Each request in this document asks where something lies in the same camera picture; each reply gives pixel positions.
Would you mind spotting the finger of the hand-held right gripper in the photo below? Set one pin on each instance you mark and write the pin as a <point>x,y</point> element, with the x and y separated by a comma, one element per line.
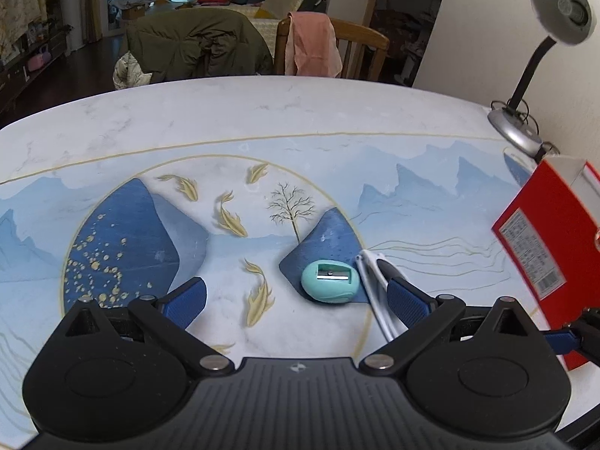
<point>562,340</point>

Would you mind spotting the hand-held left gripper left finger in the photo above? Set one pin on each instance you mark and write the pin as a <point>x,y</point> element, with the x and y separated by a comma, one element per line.
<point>185,299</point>

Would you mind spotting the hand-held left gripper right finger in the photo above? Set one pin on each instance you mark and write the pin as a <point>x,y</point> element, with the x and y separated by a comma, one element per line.
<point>408,307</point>

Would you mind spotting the white sunglasses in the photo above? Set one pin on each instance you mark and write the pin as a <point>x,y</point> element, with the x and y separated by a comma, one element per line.
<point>375,286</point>

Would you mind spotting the teal pencil sharpener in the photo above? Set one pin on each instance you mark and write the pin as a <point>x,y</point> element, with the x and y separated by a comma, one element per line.
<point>330,283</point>

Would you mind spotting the red cardboard box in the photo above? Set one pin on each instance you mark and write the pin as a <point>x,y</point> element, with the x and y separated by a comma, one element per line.
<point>558,225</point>

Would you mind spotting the white quilted cloth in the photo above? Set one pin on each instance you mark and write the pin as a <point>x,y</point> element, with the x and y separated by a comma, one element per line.
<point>129,72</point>

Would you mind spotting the olive green jacket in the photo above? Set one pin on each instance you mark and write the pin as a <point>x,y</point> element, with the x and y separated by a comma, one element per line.
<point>187,47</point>

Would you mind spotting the wooden chair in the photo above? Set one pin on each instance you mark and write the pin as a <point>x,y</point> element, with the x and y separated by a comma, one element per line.
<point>361,42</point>

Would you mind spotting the dark tv cabinet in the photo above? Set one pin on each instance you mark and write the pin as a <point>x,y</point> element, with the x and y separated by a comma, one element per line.
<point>23,72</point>

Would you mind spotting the pink bag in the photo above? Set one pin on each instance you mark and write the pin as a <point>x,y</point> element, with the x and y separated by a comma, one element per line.
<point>40,60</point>

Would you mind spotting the pink cloth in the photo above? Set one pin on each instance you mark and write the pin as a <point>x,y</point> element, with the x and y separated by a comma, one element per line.
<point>311,44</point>

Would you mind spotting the yellow patterned cover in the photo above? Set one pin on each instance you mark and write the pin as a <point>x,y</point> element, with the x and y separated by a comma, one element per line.
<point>262,21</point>

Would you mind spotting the cardboard box with cloth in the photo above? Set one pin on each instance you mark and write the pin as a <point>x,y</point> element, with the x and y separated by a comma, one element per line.
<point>136,7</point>

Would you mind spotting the grey curtain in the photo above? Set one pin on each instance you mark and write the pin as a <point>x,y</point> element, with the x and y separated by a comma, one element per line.
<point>91,0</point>

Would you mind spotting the silver desk lamp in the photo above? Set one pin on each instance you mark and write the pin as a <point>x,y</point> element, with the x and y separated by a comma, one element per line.
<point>560,4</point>

